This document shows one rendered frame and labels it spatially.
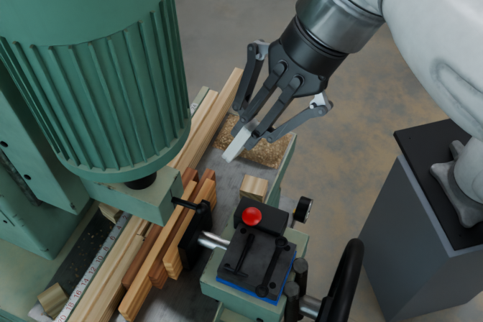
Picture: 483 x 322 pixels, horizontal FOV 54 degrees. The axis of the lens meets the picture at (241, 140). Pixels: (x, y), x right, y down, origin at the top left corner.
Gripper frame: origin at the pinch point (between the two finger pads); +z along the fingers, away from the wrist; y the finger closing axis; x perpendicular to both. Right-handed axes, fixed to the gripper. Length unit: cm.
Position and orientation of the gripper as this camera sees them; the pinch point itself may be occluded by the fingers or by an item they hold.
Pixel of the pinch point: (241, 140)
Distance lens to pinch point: 66.1
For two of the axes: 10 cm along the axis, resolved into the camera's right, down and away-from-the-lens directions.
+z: -4.6, 6.1, 6.4
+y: -7.2, -6.8, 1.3
